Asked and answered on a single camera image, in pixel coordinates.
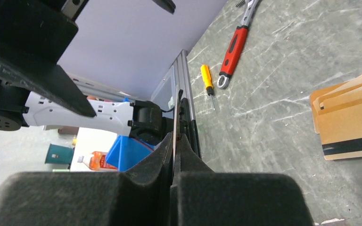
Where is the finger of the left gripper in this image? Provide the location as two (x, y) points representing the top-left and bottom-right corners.
(152, 0), (176, 14)
(0, 0), (96, 117)

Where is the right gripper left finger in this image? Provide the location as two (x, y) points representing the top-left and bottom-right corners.
(0, 134), (173, 226)

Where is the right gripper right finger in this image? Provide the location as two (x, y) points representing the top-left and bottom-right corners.
(170, 136), (314, 226)

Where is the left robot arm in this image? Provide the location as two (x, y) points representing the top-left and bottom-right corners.
(0, 0), (174, 145)

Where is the orange drink bottle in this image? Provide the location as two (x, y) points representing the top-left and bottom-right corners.
(77, 151), (118, 172)

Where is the yellow handle screwdriver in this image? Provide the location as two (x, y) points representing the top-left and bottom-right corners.
(200, 65), (215, 111)

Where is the blue plastic bin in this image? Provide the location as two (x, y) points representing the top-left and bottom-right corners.
(99, 100), (154, 171)

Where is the red adjustable wrench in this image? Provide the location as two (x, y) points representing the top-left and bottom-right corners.
(217, 0), (260, 89)

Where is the aluminium frame rail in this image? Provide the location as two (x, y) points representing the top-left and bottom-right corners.
(69, 50), (196, 137)

